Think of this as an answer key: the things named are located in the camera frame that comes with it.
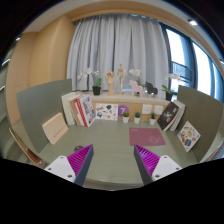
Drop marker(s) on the grey left partition panel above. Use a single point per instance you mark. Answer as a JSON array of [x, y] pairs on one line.
[[37, 105]]

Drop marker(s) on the small plant white pot right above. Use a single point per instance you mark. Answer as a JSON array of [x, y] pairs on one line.
[[152, 118]]

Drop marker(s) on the red white book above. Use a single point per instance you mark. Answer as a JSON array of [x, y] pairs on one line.
[[86, 109]]

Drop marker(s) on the grey partition panel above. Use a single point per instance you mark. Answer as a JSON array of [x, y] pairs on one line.
[[37, 105], [204, 113]]

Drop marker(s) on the pink mouse pad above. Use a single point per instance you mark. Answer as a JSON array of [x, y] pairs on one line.
[[146, 137]]

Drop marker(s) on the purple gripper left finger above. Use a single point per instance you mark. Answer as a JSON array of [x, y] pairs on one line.
[[73, 168]]

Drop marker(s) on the white orchid right black pot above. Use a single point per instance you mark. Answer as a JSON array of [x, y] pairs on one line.
[[168, 91]]

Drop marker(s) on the pink horse figurine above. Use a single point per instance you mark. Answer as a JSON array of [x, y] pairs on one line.
[[136, 88]]

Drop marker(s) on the small plant white pot left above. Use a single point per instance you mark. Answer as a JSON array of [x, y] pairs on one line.
[[125, 117]]

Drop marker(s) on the wooden mannequin figure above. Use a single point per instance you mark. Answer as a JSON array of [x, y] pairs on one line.
[[121, 73]]

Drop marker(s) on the wooden shelf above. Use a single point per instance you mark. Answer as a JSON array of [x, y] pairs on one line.
[[134, 103]]

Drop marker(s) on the window frame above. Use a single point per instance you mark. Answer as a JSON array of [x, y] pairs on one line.
[[194, 66]]

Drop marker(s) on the purple round sign seven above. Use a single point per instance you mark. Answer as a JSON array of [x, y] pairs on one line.
[[122, 109]]

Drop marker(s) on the white orchid centre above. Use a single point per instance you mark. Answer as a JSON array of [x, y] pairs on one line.
[[137, 74]]

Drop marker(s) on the grey curtain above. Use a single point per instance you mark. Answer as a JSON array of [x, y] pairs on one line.
[[112, 41]]

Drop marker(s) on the white orchid in black pot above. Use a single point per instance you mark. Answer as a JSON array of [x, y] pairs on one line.
[[97, 81]]

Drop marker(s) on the illustrated card white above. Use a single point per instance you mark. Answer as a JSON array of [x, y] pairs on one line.
[[106, 111]]

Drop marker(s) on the small plant white pot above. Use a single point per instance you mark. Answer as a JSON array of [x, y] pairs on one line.
[[137, 118], [152, 118], [125, 117]]

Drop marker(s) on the wooden hand model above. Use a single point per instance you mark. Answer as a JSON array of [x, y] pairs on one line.
[[110, 76]]

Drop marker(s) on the beige book leaning left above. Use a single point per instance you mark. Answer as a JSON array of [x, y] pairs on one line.
[[55, 128]]

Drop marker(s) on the white book stack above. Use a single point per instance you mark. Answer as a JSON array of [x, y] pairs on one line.
[[67, 107]]

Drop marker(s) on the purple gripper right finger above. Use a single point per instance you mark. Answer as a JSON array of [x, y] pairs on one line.
[[153, 167]]

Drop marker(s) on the black horse figurine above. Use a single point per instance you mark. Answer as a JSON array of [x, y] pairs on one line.
[[151, 89]]

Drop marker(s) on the small plant white pot middle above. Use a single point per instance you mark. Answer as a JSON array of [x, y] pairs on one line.
[[137, 118]]

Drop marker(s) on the black book right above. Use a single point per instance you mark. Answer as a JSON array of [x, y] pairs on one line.
[[168, 116]]

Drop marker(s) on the grey right partition panel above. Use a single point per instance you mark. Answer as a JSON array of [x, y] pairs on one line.
[[204, 113]]

